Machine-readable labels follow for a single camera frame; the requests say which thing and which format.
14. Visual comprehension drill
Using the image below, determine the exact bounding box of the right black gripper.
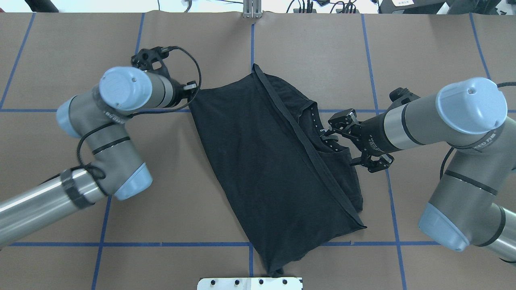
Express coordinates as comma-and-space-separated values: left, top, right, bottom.
327, 108, 394, 157

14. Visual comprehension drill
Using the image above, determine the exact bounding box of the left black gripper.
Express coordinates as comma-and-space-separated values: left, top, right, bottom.
169, 79, 199, 107

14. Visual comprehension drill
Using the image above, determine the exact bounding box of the black graphic t-shirt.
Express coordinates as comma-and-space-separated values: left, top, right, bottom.
190, 65, 366, 278

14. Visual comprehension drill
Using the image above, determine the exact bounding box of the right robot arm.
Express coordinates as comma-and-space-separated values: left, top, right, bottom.
321, 77, 515, 266

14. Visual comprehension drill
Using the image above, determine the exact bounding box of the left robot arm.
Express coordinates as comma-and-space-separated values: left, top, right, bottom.
1, 66, 201, 248

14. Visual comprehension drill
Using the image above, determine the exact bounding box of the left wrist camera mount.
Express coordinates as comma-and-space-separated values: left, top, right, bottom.
131, 46, 173, 78

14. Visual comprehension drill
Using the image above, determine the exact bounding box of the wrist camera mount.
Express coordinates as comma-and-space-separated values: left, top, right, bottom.
131, 46, 173, 78
387, 87, 420, 111

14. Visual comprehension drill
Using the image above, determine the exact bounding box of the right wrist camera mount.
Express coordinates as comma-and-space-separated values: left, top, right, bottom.
387, 87, 420, 111

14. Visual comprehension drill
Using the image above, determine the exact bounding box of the aluminium frame post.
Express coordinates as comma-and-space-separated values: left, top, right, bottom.
242, 0, 263, 19

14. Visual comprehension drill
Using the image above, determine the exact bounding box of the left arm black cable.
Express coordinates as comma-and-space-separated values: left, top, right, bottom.
76, 46, 202, 180

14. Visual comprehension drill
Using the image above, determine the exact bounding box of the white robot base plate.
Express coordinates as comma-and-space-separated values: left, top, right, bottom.
197, 277, 304, 290

